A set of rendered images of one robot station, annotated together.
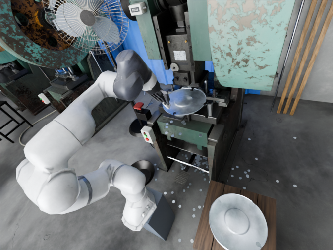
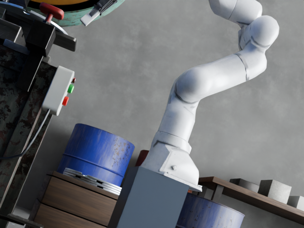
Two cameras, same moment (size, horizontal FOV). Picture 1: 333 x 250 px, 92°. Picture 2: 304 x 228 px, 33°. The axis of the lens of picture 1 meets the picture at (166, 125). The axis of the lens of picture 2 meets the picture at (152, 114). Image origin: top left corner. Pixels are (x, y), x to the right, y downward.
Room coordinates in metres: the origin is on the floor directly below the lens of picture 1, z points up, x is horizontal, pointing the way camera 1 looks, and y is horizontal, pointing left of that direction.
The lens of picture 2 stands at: (1.80, 1.36, 0.30)
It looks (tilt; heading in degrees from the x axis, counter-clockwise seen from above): 11 degrees up; 222
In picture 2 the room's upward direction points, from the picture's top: 21 degrees clockwise
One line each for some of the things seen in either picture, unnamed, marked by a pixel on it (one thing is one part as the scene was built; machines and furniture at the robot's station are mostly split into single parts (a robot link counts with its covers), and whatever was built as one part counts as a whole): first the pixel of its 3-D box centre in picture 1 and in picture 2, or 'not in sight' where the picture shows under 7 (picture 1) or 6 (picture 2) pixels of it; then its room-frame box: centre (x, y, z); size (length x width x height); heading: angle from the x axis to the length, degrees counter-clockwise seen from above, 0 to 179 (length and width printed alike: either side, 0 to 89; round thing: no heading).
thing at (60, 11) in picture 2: (139, 108); (47, 20); (1.01, 0.16, 0.72); 0.07 x 0.06 x 0.08; 138
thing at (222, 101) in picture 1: (215, 95); not in sight; (0.84, -0.37, 0.76); 0.17 x 0.06 x 0.10; 48
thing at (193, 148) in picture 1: (197, 133); not in sight; (0.97, -0.25, 0.31); 0.43 x 0.42 x 0.01; 48
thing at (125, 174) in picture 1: (132, 184); (181, 106); (0.42, 0.24, 0.71); 0.18 x 0.11 x 0.25; 49
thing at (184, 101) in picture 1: (183, 100); (30, 24); (0.87, -0.16, 0.78); 0.29 x 0.29 x 0.01
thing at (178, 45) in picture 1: (184, 56); not in sight; (0.93, -0.22, 1.04); 0.17 x 0.15 x 0.30; 138
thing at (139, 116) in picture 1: (145, 119); (33, 54); (1.00, 0.14, 0.62); 0.10 x 0.06 x 0.20; 48
